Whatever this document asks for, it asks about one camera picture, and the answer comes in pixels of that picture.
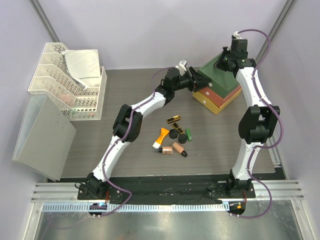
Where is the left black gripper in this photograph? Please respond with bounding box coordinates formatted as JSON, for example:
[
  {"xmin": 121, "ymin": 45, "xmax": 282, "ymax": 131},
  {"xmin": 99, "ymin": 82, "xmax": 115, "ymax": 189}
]
[{"xmin": 173, "ymin": 67, "xmax": 212, "ymax": 93}]

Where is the red drawer box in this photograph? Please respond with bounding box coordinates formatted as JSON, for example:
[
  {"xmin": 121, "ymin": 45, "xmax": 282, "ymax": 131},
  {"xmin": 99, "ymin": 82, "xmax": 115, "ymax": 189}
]
[{"xmin": 199, "ymin": 86, "xmax": 242, "ymax": 107}]

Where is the green top drawer box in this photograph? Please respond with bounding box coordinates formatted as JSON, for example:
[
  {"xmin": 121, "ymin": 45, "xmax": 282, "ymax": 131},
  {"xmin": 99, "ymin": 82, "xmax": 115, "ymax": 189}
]
[{"xmin": 197, "ymin": 54, "xmax": 240, "ymax": 98}]

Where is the orange cosmetic tube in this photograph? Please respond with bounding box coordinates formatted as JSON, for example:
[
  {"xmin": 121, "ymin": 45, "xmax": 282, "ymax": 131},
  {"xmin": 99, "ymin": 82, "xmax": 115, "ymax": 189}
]
[{"xmin": 152, "ymin": 128, "xmax": 170, "ymax": 149}]

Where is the peach foundation bottle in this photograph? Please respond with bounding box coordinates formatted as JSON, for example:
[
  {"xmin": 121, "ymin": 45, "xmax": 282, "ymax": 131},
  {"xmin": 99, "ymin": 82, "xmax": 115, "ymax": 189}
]
[{"xmin": 172, "ymin": 142, "xmax": 188, "ymax": 158}]

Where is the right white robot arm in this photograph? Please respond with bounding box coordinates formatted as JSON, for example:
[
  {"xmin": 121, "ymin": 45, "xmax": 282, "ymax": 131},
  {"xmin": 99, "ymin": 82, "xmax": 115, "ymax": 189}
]
[{"xmin": 214, "ymin": 47, "xmax": 280, "ymax": 198}]

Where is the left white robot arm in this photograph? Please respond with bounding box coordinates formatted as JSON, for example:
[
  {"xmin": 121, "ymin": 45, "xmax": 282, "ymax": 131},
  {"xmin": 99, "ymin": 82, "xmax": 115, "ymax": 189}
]
[{"xmin": 83, "ymin": 67, "xmax": 211, "ymax": 200}]

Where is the yellow bottom drawer box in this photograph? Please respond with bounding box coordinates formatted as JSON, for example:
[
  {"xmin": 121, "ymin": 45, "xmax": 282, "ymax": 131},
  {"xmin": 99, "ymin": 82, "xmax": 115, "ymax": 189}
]
[{"xmin": 192, "ymin": 89, "xmax": 242, "ymax": 115}]

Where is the gold black lipstick upper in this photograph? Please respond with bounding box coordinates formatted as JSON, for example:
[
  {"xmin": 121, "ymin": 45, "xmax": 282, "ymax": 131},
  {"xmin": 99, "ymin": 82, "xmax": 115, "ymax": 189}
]
[{"xmin": 166, "ymin": 115, "xmax": 181, "ymax": 124}]

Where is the gold black lipstick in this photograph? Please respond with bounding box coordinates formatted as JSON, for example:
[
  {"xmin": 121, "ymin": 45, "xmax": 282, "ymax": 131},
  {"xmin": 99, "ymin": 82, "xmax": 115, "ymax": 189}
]
[
  {"xmin": 171, "ymin": 122, "xmax": 185, "ymax": 135},
  {"xmin": 166, "ymin": 115, "xmax": 181, "ymax": 124}
]

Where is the gold black lipstick lower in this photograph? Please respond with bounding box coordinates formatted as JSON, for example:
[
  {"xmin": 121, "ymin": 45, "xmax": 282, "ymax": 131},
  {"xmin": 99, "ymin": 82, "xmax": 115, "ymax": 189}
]
[{"xmin": 171, "ymin": 122, "xmax": 185, "ymax": 135}]

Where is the black round jar left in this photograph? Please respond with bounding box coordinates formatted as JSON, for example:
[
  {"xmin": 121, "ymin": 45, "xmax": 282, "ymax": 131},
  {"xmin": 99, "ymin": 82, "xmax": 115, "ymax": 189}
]
[{"xmin": 168, "ymin": 129, "xmax": 179, "ymax": 140}]

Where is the black round jar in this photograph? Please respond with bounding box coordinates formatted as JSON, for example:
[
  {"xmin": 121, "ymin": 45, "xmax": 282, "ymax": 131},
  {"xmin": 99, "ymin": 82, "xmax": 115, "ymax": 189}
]
[
  {"xmin": 178, "ymin": 133, "xmax": 188, "ymax": 144},
  {"xmin": 168, "ymin": 129, "xmax": 179, "ymax": 140}
]

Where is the black round jar right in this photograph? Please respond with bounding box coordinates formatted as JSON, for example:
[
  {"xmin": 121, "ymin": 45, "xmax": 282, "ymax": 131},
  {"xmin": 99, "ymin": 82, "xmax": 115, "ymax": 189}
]
[{"xmin": 178, "ymin": 133, "xmax": 188, "ymax": 144}]

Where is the white paper booklet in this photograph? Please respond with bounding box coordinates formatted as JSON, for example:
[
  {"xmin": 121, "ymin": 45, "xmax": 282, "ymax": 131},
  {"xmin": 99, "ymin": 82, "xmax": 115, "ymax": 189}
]
[{"xmin": 61, "ymin": 49, "xmax": 101, "ymax": 90}]

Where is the white mesh file organizer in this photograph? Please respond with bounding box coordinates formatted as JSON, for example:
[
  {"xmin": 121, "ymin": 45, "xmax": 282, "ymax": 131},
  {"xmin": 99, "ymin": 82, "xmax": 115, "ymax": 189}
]
[{"xmin": 28, "ymin": 42, "xmax": 107, "ymax": 121}]

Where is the grey metal bookend box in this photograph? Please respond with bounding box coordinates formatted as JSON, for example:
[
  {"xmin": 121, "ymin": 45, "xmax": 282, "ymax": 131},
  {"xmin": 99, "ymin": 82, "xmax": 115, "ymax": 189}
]
[{"xmin": 12, "ymin": 95, "xmax": 76, "ymax": 181}]

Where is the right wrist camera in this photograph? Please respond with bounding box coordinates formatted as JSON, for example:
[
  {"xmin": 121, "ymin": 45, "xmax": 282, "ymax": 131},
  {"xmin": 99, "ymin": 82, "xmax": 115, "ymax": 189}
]
[{"xmin": 230, "ymin": 31, "xmax": 248, "ymax": 59}]

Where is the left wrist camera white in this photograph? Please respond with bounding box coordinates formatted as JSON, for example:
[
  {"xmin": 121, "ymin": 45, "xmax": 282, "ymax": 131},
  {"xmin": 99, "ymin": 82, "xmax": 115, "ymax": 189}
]
[{"xmin": 175, "ymin": 60, "xmax": 188, "ymax": 76}]

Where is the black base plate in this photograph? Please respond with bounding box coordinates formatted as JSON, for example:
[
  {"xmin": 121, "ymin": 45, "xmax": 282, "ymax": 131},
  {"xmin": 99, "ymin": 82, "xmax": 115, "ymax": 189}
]
[{"xmin": 74, "ymin": 173, "xmax": 256, "ymax": 204}]

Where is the white slotted cable duct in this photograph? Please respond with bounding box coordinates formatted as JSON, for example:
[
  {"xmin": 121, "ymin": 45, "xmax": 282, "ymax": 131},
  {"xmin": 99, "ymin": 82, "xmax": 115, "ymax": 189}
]
[{"xmin": 42, "ymin": 201, "xmax": 230, "ymax": 213}]

